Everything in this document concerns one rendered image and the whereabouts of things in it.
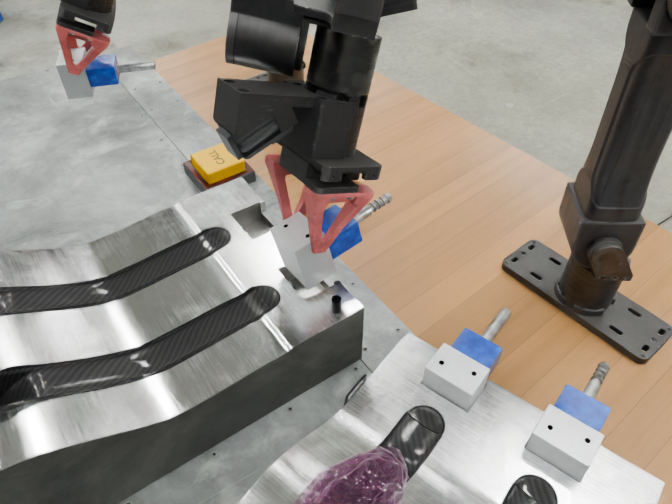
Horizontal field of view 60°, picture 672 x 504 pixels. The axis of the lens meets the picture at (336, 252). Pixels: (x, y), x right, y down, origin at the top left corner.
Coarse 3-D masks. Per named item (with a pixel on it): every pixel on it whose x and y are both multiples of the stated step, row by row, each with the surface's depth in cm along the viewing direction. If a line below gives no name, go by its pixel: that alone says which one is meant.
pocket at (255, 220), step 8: (248, 208) 70; (256, 208) 71; (264, 208) 71; (232, 216) 69; (240, 216) 70; (248, 216) 71; (256, 216) 71; (264, 216) 71; (240, 224) 71; (248, 224) 71; (256, 224) 71; (264, 224) 71; (272, 224) 70; (248, 232) 70; (256, 232) 70; (264, 232) 70
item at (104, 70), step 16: (80, 48) 85; (64, 64) 82; (96, 64) 84; (112, 64) 84; (128, 64) 86; (144, 64) 86; (64, 80) 83; (80, 80) 84; (96, 80) 85; (112, 80) 85; (80, 96) 85
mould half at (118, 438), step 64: (0, 256) 60; (64, 256) 63; (128, 256) 65; (256, 256) 64; (0, 320) 53; (64, 320) 56; (128, 320) 58; (320, 320) 57; (128, 384) 52; (192, 384) 53; (256, 384) 55; (0, 448) 43; (64, 448) 45; (128, 448) 50; (192, 448) 55
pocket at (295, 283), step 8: (280, 272) 63; (288, 272) 64; (288, 280) 65; (296, 280) 65; (328, 280) 63; (296, 288) 64; (304, 288) 64; (312, 288) 64; (320, 288) 64; (304, 296) 63
